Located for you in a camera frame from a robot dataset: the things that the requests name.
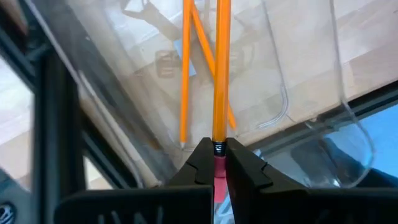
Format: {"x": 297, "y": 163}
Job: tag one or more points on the yellow pencil pink eraser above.
{"x": 204, "y": 43}
{"x": 185, "y": 77}
{"x": 221, "y": 77}

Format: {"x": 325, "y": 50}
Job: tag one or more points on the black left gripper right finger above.
{"x": 245, "y": 174}

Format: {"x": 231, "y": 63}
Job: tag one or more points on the clear plastic bin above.
{"x": 311, "y": 77}

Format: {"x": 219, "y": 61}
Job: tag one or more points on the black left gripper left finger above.
{"x": 199, "y": 171}

